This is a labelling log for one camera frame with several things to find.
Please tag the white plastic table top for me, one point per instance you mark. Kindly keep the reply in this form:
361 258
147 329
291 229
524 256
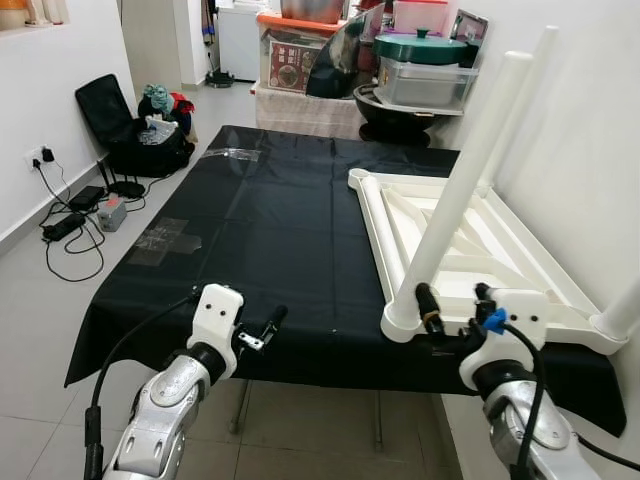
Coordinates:
520 260

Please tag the yellow rubber band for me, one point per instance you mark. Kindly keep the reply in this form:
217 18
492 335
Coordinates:
430 318

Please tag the black floor cloth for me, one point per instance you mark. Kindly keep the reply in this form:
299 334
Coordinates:
280 250

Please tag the clear tape cross patch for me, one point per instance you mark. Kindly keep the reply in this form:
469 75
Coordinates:
165 243

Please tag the clear tape strip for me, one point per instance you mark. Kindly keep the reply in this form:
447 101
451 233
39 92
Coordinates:
233 155

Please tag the grey power box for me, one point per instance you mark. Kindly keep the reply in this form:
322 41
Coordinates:
111 215

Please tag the black wok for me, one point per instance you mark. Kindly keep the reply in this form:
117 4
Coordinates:
400 125

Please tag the black round stand base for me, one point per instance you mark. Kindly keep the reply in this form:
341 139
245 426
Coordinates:
126 190

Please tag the beige cloth-covered stand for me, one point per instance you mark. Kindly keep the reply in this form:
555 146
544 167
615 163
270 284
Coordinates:
305 115

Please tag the black power adapter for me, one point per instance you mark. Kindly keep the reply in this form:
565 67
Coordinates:
63 226
86 197

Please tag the white plastic packet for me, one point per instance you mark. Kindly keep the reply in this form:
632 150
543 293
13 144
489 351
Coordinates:
158 130

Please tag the red soft item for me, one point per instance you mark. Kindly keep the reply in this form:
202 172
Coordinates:
182 104

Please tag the black glossy bag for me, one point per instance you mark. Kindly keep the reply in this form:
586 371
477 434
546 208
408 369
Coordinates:
340 75

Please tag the orange-lidded storage box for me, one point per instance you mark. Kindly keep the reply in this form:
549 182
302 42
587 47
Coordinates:
290 70

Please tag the teal plush toy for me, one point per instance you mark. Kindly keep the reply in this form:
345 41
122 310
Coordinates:
156 98

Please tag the green pot with lid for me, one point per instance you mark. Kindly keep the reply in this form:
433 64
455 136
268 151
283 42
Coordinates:
422 48

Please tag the printed cardboard box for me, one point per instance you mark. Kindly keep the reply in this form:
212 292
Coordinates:
470 30

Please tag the black open bag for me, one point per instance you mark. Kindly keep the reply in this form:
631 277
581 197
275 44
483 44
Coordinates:
100 105

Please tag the white appliance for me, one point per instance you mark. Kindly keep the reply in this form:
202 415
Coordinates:
238 40

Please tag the pink plastic container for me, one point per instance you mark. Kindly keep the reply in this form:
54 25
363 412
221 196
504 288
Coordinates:
420 15

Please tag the metal pot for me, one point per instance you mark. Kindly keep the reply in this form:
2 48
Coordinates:
312 8

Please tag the white cup stack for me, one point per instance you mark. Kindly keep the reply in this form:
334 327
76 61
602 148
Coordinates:
45 10

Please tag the beige tub orange lid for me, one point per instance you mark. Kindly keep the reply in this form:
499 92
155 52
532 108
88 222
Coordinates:
12 17

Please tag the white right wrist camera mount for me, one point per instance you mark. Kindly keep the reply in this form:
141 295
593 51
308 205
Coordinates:
520 310

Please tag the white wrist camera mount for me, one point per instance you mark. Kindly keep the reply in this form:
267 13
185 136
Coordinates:
520 310
215 315

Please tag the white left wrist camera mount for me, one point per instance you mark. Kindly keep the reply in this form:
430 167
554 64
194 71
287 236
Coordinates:
215 315

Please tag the wall socket with plug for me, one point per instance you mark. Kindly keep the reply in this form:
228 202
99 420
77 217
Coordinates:
42 157

